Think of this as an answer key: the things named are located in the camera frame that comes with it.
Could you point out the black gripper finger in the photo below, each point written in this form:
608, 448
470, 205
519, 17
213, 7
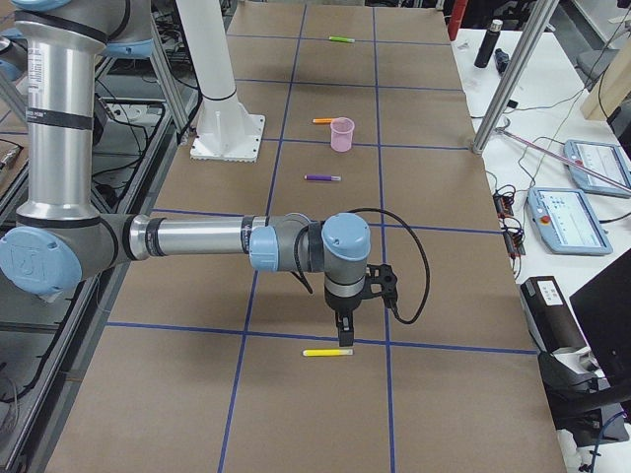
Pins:
345, 328

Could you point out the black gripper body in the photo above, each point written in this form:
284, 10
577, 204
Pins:
342, 304

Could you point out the yellow highlighter pen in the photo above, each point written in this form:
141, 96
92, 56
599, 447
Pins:
324, 353

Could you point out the purple highlighter pen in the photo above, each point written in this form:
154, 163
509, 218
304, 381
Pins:
322, 178

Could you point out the green highlighter pen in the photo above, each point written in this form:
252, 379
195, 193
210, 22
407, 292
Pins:
342, 39

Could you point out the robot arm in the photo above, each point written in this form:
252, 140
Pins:
61, 239

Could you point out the pink mesh pen holder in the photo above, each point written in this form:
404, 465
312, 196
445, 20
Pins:
341, 134

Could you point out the black box device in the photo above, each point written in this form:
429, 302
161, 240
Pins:
549, 317

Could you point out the metal reacher rod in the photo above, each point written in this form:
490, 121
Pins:
503, 130

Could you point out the near teach pendant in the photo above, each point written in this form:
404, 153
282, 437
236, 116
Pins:
566, 221

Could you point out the teach pendant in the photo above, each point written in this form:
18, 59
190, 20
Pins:
566, 221
604, 158

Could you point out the black monitor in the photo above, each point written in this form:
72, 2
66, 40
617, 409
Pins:
602, 307

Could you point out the black water bottle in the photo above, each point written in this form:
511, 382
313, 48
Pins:
488, 44

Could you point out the far teach pendant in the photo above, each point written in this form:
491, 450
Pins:
604, 158

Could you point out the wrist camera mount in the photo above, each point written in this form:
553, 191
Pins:
381, 282

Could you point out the white camera pillar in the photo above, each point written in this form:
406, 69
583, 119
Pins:
225, 130

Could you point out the aluminium frame post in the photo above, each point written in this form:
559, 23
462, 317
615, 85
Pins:
534, 28

